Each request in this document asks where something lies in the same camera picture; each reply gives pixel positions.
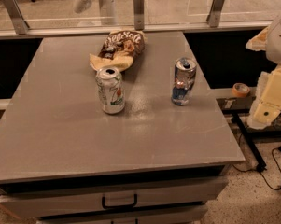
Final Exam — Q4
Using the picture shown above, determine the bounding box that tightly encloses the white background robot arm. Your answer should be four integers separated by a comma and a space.
73, 0, 118, 25

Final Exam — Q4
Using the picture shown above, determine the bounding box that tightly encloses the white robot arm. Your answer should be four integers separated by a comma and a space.
246, 11, 281, 130

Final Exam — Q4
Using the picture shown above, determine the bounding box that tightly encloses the silver blue redbull can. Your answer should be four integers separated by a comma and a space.
171, 57, 197, 105

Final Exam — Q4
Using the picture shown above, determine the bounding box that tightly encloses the white green soda can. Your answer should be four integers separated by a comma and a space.
95, 66, 125, 114

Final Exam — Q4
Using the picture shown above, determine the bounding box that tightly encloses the orange tape roll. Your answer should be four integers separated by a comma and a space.
232, 83, 250, 98

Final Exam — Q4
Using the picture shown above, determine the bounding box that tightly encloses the black metal table leg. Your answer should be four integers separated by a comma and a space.
232, 112, 266, 173

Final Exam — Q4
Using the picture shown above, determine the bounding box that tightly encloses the grey lower drawer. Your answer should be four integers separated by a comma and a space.
36, 205, 207, 224

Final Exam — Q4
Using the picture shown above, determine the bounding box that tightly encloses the grey drawer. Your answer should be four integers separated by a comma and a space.
36, 205, 207, 224
0, 176, 228, 217

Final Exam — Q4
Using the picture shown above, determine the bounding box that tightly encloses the brown sea salt chip bag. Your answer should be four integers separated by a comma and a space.
90, 30, 146, 72

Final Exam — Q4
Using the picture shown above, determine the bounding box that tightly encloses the grey upper drawer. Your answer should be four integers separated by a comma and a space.
0, 176, 228, 217

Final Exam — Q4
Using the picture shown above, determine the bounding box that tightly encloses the black floor cable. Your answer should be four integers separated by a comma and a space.
232, 147, 281, 191

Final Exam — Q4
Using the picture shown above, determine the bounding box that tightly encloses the right metal rail bracket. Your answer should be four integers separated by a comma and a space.
206, 0, 225, 28

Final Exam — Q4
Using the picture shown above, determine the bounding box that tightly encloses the metal rail bracket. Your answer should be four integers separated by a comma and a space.
2, 0, 29, 35
133, 0, 145, 31
206, 0, 225, 28

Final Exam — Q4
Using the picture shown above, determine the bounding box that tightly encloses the black drawer handle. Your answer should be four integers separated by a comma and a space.
101, 194, 138, 210

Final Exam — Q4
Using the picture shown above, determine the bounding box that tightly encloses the middle metal rail bracket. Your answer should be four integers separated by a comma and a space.
133, 0, 145, 31

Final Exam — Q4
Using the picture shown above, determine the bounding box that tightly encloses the left metal rail bracket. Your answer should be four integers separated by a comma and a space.
2, 0, 29, 35

